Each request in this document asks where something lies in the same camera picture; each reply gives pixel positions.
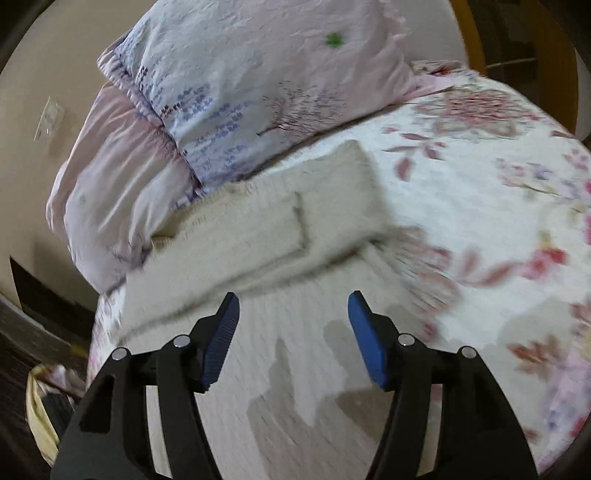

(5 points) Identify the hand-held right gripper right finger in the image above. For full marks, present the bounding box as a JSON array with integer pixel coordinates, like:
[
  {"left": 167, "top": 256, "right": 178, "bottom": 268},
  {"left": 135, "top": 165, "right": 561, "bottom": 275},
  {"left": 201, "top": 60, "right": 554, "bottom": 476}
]
[{"left": 347, "top": 291, "right": 539, "bottom": 480}]

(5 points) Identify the floral printed bed quilt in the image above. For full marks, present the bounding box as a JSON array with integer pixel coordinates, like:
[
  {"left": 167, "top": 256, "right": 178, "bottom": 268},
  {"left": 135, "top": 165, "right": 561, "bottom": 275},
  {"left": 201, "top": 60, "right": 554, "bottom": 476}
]
[{"left": 86, "top": 59, "right": 591, "bottom": 480}]

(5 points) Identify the yellow bed skirt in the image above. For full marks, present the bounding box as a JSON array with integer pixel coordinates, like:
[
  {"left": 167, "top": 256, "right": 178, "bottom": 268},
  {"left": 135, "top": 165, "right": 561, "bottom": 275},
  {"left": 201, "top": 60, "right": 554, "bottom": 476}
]
[{"left": 25, "top": 364, "right": 86, "bottom": 467}]

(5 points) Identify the white wall socket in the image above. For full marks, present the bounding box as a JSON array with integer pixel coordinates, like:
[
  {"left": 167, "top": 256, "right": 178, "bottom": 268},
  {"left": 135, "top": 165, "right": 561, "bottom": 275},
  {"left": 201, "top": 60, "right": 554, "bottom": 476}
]
[{"left": 34, "top": 96, "right": 65, "bottom": 145}]

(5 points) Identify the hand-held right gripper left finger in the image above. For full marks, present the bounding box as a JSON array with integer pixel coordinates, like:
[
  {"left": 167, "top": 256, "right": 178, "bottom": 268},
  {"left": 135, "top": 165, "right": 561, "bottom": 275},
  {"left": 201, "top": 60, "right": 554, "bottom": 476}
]
[{"left": 50, "top": 292, "right": 241, "bottom": 480}]

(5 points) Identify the floral printed pillow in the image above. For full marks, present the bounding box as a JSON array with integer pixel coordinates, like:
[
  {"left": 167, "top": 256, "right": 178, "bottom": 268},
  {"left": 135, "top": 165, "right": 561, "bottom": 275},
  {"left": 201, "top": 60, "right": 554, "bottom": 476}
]
[{"left": 97, "top": 0, "right": 432, "bottom": 192}]

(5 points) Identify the pink pillow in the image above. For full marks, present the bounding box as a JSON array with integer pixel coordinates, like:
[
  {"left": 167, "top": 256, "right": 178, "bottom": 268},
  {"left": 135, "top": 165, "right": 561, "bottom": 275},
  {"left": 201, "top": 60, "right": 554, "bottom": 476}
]
[{"left": 46, "top": 83, "right": 204, "bottom": 294}]

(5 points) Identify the cream knitted garment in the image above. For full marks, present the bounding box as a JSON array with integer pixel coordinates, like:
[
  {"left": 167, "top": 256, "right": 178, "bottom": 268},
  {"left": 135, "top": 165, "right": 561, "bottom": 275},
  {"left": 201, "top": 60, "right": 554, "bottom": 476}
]
[{"left": 121, "top": 140, "right": 393, "bottom": 341}]

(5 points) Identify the yellow wooden bed frame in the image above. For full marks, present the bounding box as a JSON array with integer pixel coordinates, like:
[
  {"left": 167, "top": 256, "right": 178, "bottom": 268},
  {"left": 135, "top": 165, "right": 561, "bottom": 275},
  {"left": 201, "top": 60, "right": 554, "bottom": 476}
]
[{"left": 450, "top": 0, "right": 580, "bottom": 139}]

